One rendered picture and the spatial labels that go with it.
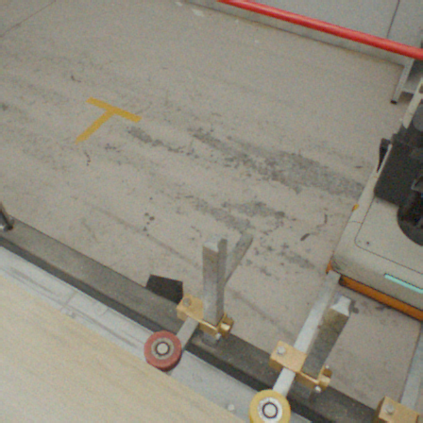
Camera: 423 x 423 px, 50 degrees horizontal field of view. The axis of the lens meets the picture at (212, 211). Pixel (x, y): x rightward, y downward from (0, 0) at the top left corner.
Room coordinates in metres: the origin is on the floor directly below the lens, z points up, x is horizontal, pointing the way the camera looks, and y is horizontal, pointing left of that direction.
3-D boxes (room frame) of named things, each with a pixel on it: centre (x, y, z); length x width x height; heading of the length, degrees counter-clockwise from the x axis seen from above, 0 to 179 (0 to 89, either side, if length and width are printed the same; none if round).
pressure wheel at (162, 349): (0.37, 0.10, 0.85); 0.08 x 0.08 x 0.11
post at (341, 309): (0.36, -0.22, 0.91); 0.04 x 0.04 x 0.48; 61
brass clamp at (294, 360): (0.37, -0.20, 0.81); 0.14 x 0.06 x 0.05; 61
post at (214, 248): (0.48, 0.00, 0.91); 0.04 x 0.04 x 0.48; 61
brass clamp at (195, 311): (0.49, 0.02, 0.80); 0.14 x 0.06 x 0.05; 61
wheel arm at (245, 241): (0.55, 0.01, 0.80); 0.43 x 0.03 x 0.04; 151
